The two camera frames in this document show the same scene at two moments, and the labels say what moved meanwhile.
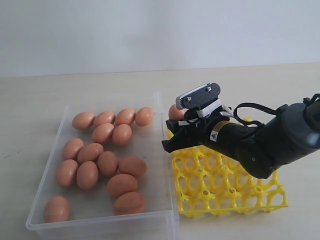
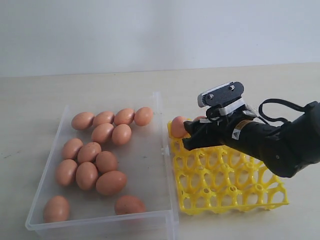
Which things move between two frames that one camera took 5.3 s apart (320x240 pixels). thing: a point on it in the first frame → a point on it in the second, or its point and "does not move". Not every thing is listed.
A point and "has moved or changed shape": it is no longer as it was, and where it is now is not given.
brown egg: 176,114 has moved or changed shape
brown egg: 108,163 does not move
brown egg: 71,148 does not move
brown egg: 122,134 does not move
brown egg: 90,152 does not move
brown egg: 120,184 → 111,182
